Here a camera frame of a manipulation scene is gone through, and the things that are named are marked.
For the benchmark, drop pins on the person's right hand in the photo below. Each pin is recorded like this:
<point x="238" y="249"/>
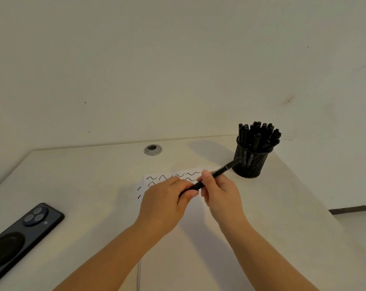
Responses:
<point x="224" y="201"/>

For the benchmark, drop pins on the person's left hand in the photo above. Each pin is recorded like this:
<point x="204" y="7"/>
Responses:
<point x="160" y="206"/>

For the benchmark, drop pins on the person's left thumb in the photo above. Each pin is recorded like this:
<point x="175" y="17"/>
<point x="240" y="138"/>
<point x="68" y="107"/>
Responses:
<point x="189" y="196"/>

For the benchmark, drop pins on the person's right thumb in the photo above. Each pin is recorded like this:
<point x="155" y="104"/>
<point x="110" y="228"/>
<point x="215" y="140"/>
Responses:
<point x="206" y="178"/>

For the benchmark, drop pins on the black marker pen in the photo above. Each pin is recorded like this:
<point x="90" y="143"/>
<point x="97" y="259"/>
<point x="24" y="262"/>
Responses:
<point x="224" y="169"/>

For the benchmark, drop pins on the person's right forearm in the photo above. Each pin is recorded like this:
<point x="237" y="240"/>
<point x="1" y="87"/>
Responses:
<point x="261" y="257"/>

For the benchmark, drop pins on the person's left forearm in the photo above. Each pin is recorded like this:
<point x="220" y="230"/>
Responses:
<point x="110" y="260"/>

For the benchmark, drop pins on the black mesh pen holder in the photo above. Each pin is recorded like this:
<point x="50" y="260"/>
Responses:
<point x="251" y="163"/>

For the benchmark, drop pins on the white paper sheet with scribbles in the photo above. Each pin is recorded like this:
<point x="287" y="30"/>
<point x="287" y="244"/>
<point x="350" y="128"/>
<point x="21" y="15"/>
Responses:
<point x="195" y="257"/>

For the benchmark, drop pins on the bunch of black pens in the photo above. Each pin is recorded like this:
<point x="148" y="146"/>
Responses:
<point x="258" y="136"/>

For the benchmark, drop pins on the black smartphone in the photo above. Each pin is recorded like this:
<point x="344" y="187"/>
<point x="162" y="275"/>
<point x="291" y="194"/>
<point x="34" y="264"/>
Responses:
<point x="34" y="227"/>

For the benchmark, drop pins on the black round phone grip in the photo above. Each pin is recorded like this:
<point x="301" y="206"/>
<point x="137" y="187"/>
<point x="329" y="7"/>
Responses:
<point x="5" y="250"/>

